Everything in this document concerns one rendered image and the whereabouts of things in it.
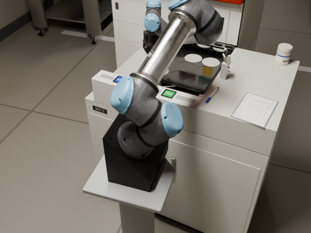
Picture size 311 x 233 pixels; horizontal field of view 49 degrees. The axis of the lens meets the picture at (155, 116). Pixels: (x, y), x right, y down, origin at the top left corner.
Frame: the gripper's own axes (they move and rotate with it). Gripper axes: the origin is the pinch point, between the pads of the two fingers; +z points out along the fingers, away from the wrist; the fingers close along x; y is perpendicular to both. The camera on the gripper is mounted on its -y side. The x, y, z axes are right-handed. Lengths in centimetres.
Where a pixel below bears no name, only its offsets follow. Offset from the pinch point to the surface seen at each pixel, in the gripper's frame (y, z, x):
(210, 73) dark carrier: -24.3, 1.3, 17.0
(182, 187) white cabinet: 1, 50, 48
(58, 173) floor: 67, 91, -22
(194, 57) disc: -23.2, 1.2, -2.1
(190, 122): 0.0, 3.5, 49.0
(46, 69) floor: 65, 91, -173
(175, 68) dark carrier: -8.5, 1.2, 6.1
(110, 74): 28.5, -4.7, 11.2
